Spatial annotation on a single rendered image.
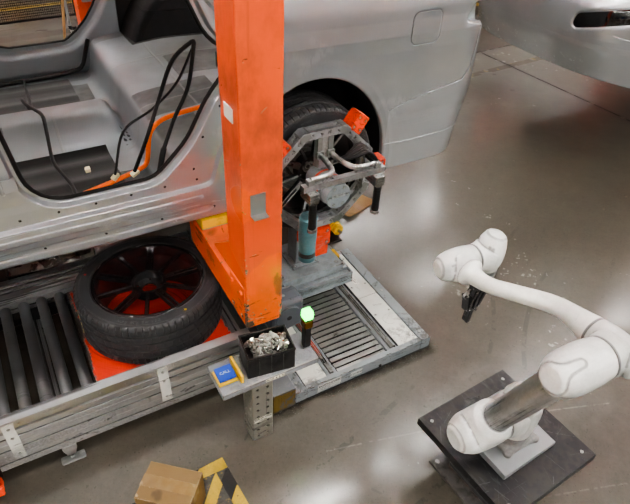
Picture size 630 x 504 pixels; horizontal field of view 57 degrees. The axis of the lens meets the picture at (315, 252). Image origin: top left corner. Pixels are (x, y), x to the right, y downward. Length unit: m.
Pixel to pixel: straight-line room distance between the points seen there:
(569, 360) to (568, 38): 3.19
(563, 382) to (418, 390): 1.35
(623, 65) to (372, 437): 3.06
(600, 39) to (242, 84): 3.14
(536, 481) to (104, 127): 2.57
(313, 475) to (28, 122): 2.16
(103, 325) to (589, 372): 1.86
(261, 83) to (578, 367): 1.23
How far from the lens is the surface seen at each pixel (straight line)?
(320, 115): 2.69
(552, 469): 2.56
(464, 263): 2.04
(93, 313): 2.68
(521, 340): 3.39
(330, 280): 3.24
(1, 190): 2.42
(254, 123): 1.92
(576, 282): 3.91
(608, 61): 4.60
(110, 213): 2.54
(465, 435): 2.21
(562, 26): 4.64
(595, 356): 1.79
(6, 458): 2.72
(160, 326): 2.56
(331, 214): 2.95
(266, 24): 1.82
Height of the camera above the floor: 2.32
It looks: 39 degrees down
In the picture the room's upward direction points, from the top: 3 degrees clockwise
